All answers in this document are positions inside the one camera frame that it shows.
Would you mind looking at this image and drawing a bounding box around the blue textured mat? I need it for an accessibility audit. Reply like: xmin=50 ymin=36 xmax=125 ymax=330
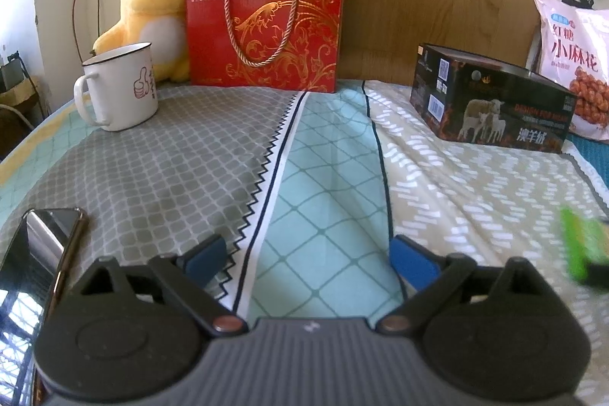
xmin=566 ymin=132 xmax=609 ymax=184

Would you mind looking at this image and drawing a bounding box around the red biscuit gift bag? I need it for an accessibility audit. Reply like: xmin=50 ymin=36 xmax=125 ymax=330
xmin=185 ymin=0 xmax=347 ymax=94

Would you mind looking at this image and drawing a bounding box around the white enamel mug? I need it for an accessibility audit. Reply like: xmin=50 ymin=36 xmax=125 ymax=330
xmin=73 ymin=42 xmax=159 ymax=132

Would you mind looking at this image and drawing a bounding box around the large pink snack bag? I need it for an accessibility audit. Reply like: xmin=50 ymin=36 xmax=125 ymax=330
xmin=526 ymin=0 xmax=609 ymax=143

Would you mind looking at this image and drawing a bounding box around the yellow plush duck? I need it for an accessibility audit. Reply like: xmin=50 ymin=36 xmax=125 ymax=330
xmin=91 ymin=0 xmax=191 ymax=83

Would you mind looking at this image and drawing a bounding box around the dark metal rack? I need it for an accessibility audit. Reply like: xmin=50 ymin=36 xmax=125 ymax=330
xmin=0 ymin=47 xmax=46 ymax=140

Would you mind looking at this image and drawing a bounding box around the bright green snack packet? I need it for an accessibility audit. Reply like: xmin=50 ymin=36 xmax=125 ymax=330
xmin=559 ymin=207 xmax=609 ymax=284

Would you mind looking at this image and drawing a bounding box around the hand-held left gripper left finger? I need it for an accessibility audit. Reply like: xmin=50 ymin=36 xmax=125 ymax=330
xmin=71 ymin=235 xmax=249 ymax=337

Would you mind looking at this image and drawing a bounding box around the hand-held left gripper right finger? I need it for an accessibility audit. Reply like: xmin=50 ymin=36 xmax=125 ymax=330
xmin=376 ymin=235 xmax=555 ymax=335

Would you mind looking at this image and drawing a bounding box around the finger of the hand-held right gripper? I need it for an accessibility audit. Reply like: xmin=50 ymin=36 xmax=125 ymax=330
xmin=583 ymin=262 xmax=609 ymax=290

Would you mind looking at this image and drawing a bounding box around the black cardboard box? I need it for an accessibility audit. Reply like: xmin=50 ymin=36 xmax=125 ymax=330
xmin=409 ymin=43 xmax=579 ymax=154

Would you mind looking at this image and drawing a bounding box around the black smartphone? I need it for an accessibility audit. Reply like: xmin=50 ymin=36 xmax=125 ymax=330
xmin=0 ymin=207 xmax=89 ymax=406

